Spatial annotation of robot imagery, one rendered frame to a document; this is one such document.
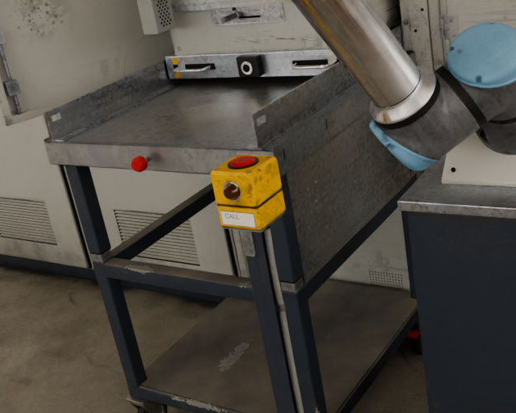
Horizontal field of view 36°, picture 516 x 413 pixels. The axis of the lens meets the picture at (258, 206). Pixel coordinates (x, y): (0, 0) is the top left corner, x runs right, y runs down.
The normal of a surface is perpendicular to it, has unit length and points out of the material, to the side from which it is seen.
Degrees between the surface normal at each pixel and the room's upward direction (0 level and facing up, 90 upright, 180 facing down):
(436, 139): 103
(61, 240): 91
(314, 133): 90
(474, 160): 45
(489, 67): 40
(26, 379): 0
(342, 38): 116
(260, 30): 90
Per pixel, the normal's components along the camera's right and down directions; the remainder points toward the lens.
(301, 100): 0.83, 0.07
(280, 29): -0.53, 0.41
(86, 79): 0.56, 0.22
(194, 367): -0.17, -0.91
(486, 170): -0.48, -0.35
